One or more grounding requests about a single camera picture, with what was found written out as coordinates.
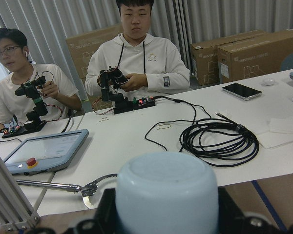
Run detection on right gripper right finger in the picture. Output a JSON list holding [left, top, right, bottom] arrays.
[[218, 187, 247, 234]]

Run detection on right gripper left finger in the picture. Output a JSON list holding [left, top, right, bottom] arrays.
[[94, 188, 117, 234]]

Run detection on light blue plastic cup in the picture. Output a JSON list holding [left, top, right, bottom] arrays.
[[116, 152, 219, 234]]

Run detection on metal reacher grabber tool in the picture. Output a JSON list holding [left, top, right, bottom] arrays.
[[16, 174, 118, 209]]

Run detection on blue teach pendant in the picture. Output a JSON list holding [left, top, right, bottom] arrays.
[[3, 129, 89, 176]]

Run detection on black smartphone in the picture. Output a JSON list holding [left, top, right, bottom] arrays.
[[222, 83, 262, 101]]

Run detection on person in white hoodie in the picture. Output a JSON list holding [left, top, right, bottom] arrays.
[[84, 0, 190, 100]]

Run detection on cardboard box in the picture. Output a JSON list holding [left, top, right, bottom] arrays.
[[217, 29, 293, 83]]

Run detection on person in white t-shirt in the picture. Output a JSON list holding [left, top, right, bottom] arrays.
[[0, 28, 82, 130]]

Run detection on coiled black cable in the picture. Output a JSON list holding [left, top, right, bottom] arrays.
[[178, 112, 260, 168]]

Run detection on aluminium frame post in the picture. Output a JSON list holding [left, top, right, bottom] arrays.
[[0, 157, 40, 231]]

